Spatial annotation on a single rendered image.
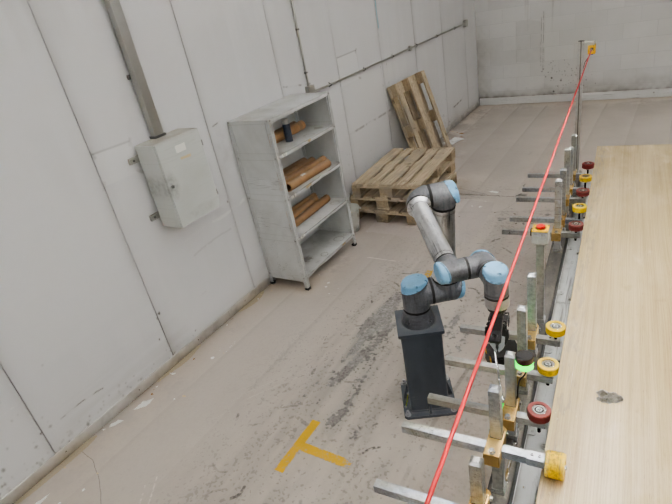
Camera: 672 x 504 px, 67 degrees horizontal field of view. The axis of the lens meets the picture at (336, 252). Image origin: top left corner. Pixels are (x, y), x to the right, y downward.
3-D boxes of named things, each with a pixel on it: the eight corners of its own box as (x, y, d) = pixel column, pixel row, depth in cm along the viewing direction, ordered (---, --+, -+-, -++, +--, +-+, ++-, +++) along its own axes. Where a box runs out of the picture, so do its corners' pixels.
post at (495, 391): (493, 492, 177) (487, 389, 155) (495, 484, 179) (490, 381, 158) (503, 495, 175) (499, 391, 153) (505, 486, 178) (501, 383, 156)
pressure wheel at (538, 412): (525, 437, 183) (525, 413, 177) (529, 420, 189) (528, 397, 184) (549, 442, 179) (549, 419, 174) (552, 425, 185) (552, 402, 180)
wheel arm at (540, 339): (460, 334, 240) (459, 326, 238) (461, 329, 242) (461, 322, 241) (559, 348, 219) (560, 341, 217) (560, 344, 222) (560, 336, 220)
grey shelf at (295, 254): (270, 283, 480) (225, 122, 410) (321, 240, 544) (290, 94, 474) (308, 290, 456) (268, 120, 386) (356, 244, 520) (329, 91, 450)
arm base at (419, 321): (403, 332, 281) (401, 317, 276) (400, 312, 298) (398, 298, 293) (437, 328, 279) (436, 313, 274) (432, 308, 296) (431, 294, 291)
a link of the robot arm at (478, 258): (462, 251, 200) (472, 266, 189) (490, 245, 200) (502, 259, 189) (463, 271, 204) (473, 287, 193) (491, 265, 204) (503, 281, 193)
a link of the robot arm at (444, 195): (428, 291, 291) (421, 178, 245) (458, 285, 291) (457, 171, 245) (436, 309, 279) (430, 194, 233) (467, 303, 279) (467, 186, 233)
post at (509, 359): (507, 450, 199) (504, 355, 177) (508, 443, 201) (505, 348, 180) (516, 452, 197) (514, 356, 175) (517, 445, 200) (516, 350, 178)
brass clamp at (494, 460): (481, 464, 162) (480, 453, 160) (490, 432, 172) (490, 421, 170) (501, 469, 159) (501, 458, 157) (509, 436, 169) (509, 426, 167)
